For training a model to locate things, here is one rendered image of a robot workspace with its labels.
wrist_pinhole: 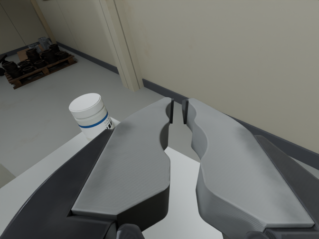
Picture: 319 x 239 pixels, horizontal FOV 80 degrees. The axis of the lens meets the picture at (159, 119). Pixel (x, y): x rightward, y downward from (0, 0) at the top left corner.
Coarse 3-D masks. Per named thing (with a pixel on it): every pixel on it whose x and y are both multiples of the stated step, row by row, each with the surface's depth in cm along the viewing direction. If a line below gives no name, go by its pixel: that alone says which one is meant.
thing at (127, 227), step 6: (120, 228) 5; (126, 228) 5; (132, 228) 5; (138, 228) 5; (120, 234) 5; (126, 234) 5; (132, 234) 5; (138, 234) 5; (246, 234) 5; (252, 234) 5; (258, 234) 5; (264, 234) 5
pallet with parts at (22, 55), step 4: (40, 40) 479; (44, 40) 476; (48, 40) 469; (32, 44) 465; (36, 44) 457; (40, 44) 506; (44, 44) 466; (48, 44) 467; (28, 48) 540; (36, 48) 459; (40, 48) 511; (44, 48) 470; (48, 48) 471; (20, 52) 522; (24, 52) 512; (40, 52) 468; (20, 56) 482; (24, 56) 474; (40, 56) 466; (20, 60) 452; (24, 60) 451; (28, 60) 455
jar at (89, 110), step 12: (84, 96) 43; (96, 96) 42; (72, 108) 40; (84, 108) 39; (96, 108) 40; (84, 120) 40; (96, 120) 41; (108, 120) 44; (84, 132) 43; (96, 132) 42
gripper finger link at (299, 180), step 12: (264, 144) 8; (276, 156) 7; (288, 156) 7; (276, 168) 7; (288, 168) 7; (300, 168) 7; (288, 180) 6; (300, 180) 6; (312, 180) 6; (300, 192) 6; (312, 192) 6; (312, 204) 5; (312, 216) 5; (312, 228) 5
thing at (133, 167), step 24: (144, 120) 9; (168, 120) 9; (120, 144) 8; (144, 144) 8; (96, 168) 6; (120, 168) 6; (144, 168) 6; (168, 168) 6; (96, 192) 6; (120, 192) 6; (144, 192) 6; (168, 192) 6; (96, 216) 5; (120, 216) 5; (144, 216) 6
